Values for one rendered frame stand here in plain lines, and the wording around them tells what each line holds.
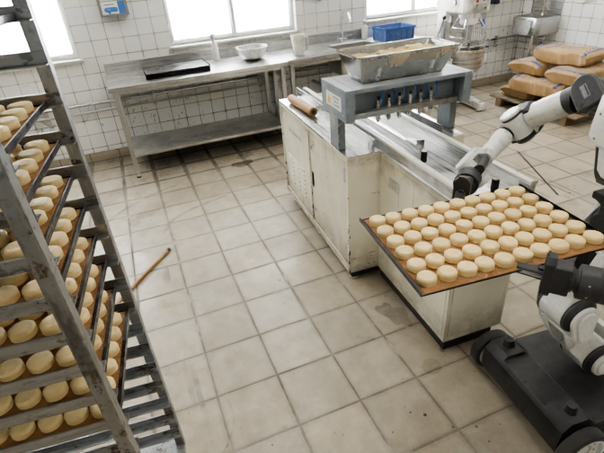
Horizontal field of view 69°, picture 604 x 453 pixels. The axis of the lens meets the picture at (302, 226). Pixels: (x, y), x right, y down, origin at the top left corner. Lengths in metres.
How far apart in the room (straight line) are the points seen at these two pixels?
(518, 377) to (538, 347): 0.24
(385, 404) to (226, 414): 0.72
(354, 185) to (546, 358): 1.21
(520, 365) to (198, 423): 1.43
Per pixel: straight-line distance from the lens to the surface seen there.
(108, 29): 5.07
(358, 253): 2.64
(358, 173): 2.38
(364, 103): 2.36
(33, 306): 0.95
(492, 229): 1.40
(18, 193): 0.80
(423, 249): 1.27
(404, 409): 2.16
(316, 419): 2.12
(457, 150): 2.34
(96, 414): 1.19
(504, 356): 2.17
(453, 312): 2.21
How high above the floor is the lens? 1.74
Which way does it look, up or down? 31 degrees down
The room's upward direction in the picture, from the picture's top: 5 degrees counter-clockwise
